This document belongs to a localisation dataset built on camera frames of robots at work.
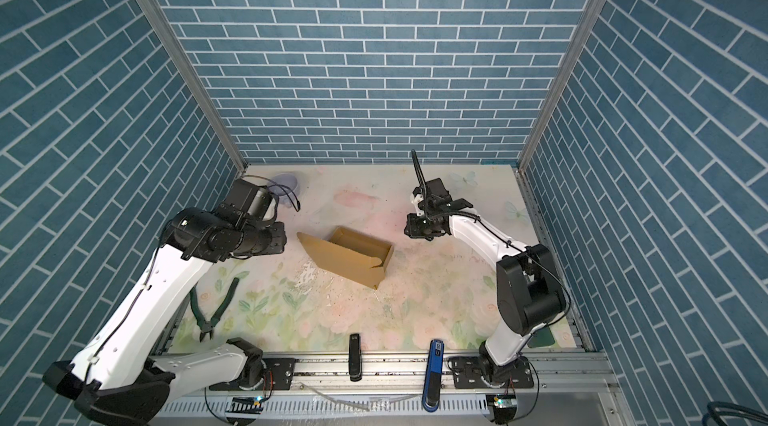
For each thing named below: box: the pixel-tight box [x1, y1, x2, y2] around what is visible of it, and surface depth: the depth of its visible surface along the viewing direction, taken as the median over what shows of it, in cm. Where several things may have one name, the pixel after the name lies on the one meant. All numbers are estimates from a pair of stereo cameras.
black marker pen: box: [349, 333, 362, 382], surface depth 77 cm
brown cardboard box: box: [297, 225, 395, 290], surface depth 79 cm
